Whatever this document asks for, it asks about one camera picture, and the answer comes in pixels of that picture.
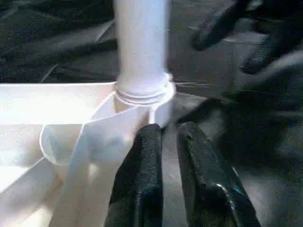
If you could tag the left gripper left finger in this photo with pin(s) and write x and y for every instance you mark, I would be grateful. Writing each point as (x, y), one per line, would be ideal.
(142, 177)

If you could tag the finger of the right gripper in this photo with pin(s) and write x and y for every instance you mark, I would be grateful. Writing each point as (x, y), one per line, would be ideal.
(265, 52)
(217, 28)

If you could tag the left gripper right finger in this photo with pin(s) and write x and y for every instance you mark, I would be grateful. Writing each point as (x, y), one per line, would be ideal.
(206, 184)

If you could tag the white plastic table leg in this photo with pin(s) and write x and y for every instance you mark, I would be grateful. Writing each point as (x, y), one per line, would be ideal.
(142, 47)

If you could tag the white plastic table top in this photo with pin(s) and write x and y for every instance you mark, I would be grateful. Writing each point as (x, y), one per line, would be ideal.
(47, 99)

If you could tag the black mat cover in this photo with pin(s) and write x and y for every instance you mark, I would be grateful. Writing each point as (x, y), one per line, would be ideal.
(236, 106)

